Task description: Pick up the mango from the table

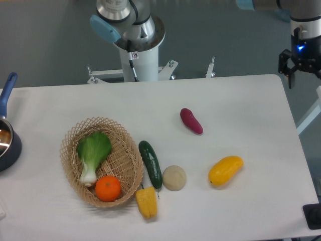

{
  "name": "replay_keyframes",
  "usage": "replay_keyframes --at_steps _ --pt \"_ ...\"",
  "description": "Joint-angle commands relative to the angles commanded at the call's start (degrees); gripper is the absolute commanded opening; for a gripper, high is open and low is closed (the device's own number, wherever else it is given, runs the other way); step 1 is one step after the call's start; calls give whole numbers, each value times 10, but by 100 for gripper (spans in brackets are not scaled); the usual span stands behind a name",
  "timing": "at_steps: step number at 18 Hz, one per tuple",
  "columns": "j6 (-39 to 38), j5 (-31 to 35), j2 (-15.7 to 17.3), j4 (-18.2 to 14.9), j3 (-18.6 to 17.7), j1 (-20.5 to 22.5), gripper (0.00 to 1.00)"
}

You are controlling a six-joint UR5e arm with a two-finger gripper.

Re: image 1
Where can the woven bamboo basket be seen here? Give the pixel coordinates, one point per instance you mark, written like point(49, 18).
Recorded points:
point(124, 161)

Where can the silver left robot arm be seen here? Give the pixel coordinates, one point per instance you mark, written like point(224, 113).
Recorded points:
point(206, 38)

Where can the purple sweet potato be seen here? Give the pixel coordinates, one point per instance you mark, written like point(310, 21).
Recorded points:
point(190, 121)

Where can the green cucumber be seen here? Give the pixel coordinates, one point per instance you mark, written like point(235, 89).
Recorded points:
point(150, 160)

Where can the green bok choy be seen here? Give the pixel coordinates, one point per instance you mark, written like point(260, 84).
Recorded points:
point(92, 150)

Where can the black device at table edge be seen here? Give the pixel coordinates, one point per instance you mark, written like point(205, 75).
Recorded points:
point(312, 215)

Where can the white frame leg right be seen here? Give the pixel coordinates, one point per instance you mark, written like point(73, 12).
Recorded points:
point(310, 115)

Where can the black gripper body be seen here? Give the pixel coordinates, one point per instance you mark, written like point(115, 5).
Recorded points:
point(303, 56)

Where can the blue saucepan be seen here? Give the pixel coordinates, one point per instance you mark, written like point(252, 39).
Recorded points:
point(11, 145)

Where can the orange fruit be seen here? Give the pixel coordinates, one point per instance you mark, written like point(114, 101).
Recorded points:
point(108, 188)

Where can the yellow bell pepper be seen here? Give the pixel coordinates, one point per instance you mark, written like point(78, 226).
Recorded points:
point(146, 202)

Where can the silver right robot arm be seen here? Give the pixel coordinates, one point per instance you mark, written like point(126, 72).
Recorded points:
point(305, 14)

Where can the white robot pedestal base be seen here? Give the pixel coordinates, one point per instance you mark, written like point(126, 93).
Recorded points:
point(136, 66)

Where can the beige steamed bun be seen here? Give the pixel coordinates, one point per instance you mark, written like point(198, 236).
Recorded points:
point(174, 178)

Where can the yellow mango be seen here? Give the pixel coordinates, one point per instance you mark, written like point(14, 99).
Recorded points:
point(221, 173)

